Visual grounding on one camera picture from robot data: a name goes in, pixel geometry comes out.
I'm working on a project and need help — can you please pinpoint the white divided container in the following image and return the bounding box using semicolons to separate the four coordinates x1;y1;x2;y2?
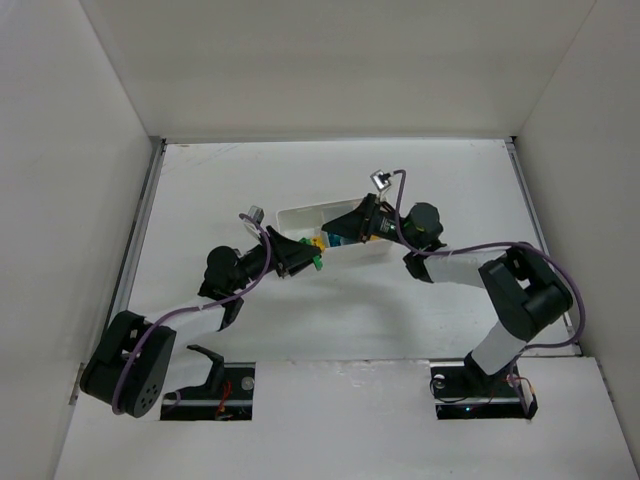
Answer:
276;198;392;266

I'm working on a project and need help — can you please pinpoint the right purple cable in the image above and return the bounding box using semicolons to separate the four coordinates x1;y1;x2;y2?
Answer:
389;169;587;347

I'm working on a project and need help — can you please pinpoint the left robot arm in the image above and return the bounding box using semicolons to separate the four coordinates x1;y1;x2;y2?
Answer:
79;226;322;418

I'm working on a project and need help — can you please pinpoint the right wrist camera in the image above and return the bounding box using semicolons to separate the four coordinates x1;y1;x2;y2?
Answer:
370;170;393;193

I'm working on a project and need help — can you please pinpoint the green yellow blue lego stack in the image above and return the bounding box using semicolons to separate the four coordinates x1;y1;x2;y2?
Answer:
299;236;326;271

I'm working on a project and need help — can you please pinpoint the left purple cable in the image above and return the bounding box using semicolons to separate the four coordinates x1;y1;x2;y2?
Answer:
112;212;274;415

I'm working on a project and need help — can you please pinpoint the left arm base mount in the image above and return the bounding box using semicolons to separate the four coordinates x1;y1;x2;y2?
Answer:
160;344;256;422

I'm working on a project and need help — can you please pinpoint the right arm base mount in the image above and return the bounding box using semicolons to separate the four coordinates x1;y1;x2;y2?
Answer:
429;354;539;421

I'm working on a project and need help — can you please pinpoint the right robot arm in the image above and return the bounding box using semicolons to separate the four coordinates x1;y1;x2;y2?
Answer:
321;194;573;384

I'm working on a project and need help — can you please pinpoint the purple cable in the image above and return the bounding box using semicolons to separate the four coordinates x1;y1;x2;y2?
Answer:
112;212;274;415
389;169;587;347

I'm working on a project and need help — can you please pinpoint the blue lego brick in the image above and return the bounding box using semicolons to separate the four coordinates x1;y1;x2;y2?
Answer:
327;233;354;248

